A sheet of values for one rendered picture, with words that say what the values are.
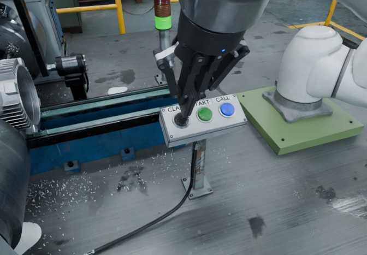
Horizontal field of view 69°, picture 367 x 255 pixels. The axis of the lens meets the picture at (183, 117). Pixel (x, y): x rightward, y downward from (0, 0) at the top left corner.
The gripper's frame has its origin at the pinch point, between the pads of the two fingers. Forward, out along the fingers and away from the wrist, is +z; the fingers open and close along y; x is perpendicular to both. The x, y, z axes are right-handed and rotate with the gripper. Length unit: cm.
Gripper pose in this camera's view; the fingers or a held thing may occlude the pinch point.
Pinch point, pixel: (187, 100)
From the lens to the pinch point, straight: 45.7
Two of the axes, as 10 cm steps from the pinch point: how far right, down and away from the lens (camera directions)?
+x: 2.9, 8.8, -3.8
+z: -1.4, 4.3, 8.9
